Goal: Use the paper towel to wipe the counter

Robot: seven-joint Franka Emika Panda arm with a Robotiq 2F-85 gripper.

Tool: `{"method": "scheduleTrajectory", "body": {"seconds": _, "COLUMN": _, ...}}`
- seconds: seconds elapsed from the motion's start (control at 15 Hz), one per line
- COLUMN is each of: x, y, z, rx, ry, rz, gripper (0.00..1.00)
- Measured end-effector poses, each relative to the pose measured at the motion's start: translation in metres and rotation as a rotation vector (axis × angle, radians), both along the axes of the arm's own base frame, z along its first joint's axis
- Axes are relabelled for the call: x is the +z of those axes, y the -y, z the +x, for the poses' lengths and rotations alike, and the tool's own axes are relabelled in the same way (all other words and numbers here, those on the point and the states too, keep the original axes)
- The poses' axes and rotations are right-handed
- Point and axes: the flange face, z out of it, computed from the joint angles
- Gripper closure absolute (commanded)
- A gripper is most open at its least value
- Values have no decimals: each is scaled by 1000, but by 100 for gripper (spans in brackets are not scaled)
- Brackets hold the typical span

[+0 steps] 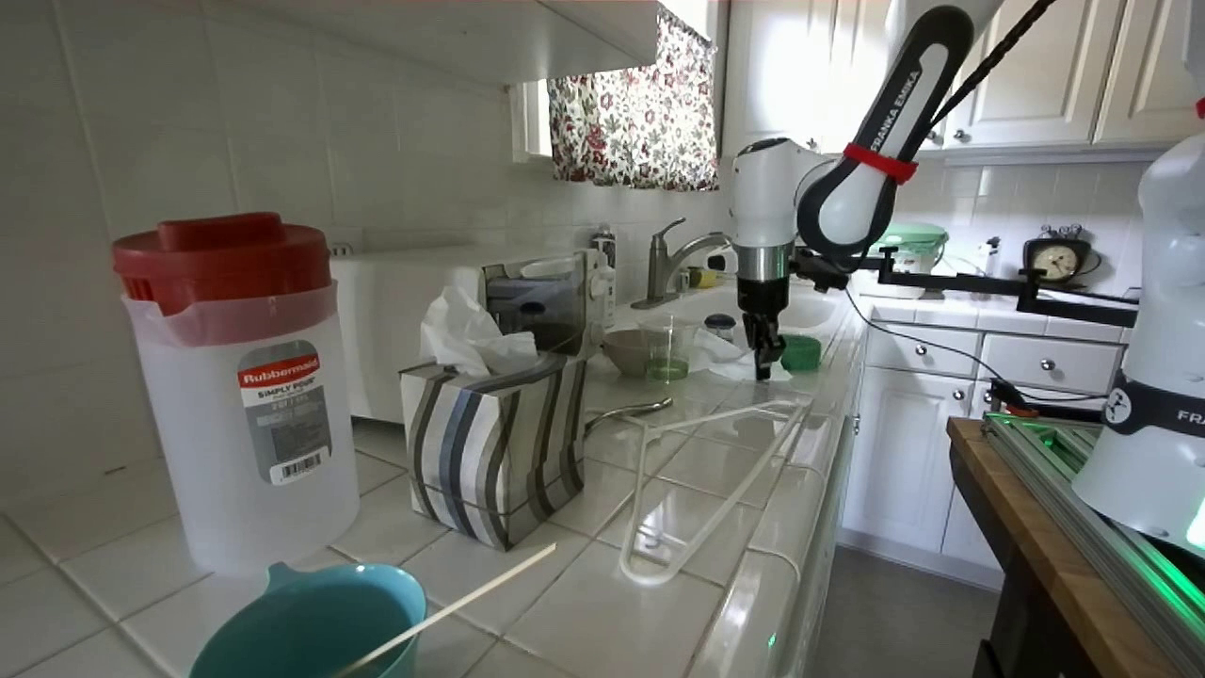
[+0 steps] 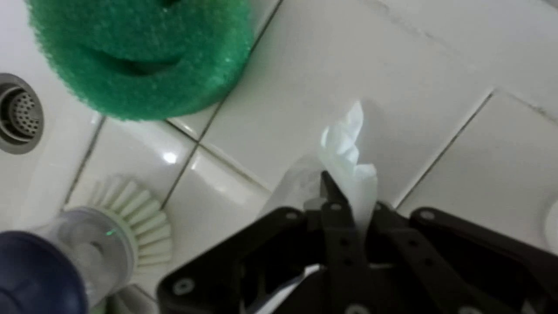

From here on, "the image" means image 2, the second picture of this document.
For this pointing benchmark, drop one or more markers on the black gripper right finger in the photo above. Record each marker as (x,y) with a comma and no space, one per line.
(454,267)

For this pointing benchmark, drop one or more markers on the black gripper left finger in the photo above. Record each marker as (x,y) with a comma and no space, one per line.
(337,254)

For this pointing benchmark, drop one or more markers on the white paper towel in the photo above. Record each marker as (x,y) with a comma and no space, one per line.
(349,157)

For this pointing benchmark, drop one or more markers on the dish brush with blue cap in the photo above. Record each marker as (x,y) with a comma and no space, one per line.
(88,254)

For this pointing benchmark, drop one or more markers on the green smiley face sponge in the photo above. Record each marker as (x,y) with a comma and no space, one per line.
(145,52)

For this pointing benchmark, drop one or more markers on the white ceramic sink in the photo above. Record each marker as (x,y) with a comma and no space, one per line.
(53,150)

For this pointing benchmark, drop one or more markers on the metal sink drain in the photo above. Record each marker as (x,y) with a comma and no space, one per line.
(20,115)

